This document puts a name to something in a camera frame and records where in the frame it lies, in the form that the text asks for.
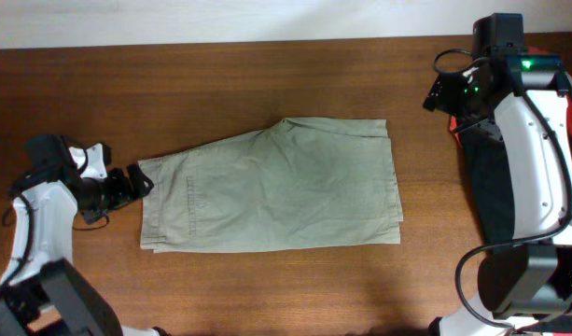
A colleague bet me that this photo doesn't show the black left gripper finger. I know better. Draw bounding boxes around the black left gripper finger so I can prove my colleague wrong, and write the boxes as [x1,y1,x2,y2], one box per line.
[82,209,109,225]
[126,164,154,200]

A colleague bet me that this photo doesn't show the khaki green shorts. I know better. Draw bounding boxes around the khaki green shorts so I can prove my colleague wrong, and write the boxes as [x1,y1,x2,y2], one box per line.
[140,118,403,253]

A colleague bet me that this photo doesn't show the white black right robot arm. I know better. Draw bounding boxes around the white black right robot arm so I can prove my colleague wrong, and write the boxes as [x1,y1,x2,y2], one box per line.
[424,13,572,335]

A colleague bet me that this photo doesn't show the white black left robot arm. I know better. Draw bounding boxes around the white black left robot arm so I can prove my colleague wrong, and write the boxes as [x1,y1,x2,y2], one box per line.
[0,134,164,336]

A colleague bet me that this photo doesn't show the black garment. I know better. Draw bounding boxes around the black garment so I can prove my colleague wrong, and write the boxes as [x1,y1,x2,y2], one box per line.
[456,125,572,248]

